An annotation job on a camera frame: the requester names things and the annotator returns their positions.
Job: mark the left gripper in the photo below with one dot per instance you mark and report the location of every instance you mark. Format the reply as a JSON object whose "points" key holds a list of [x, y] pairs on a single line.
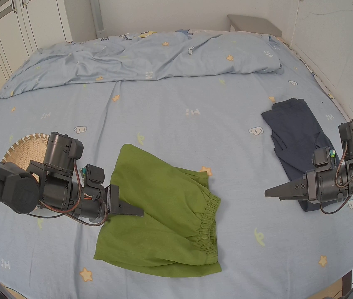
{"points": [[97, 206]]}

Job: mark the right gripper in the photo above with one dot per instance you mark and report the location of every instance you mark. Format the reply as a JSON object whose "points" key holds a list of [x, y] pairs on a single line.
{"points": [[325, 184]]}

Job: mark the green shorts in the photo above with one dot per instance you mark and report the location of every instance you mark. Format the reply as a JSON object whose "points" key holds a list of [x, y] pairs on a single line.
{"points": [[164, 213]]}

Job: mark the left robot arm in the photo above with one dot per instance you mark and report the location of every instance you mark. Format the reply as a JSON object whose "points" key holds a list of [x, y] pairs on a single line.
{"points": [[17, 185]]}

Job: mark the bed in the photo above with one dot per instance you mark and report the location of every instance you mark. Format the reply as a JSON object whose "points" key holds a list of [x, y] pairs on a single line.
{"points": [[176, 111]]}

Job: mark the round woven basket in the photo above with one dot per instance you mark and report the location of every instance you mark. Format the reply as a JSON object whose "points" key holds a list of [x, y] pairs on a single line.
{"points": [[24, 149]]}

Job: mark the dark blue T-shirt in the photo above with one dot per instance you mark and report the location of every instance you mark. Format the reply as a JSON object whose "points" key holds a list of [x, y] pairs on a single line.
{"points": [[291, 126]]}

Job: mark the pale blue quilt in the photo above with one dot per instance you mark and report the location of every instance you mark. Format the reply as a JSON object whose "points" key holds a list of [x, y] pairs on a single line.
{"points": [[164, 61]]}

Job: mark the grey bedside table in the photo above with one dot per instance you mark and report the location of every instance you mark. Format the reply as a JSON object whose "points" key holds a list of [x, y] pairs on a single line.
{"points": [[251, 23]]}

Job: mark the white wardrobe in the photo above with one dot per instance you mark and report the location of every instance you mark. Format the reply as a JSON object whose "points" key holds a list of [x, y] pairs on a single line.
{"points": [[8, 26]]}

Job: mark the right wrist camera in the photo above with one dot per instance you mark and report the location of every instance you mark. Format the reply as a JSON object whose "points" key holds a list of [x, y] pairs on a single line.
{"points": [[322, 159]]}

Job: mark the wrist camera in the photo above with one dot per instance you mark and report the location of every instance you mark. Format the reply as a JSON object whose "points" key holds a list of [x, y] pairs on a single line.
{"points": [[95, 176], [322, 159]]}

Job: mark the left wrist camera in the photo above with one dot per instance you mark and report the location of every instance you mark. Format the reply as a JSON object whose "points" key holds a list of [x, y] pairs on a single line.
{"points": [[95, 176]]}

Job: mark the vertical wall pipe cover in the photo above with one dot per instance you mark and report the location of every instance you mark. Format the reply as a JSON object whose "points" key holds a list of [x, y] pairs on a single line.
{"points": [[95, 8]]}

